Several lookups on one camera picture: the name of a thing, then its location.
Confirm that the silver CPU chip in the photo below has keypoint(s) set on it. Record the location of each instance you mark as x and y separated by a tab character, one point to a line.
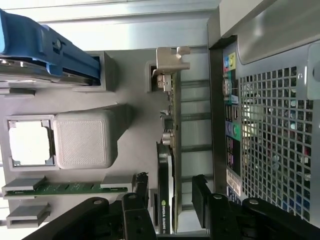
28	142

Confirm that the green RAM stick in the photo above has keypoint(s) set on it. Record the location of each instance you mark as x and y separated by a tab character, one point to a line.
75	187

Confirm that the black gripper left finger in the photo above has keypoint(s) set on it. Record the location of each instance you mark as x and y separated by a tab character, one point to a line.
140	220

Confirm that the open black PC case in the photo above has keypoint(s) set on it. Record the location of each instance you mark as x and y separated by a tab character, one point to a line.
252	30

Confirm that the grey plastic parts rack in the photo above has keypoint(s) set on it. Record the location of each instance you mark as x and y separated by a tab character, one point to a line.
82	100

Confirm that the hard disk in blue caddy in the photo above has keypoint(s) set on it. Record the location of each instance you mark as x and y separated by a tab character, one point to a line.
70	57

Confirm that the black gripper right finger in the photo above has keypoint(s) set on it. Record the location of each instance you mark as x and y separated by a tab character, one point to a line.
220	220

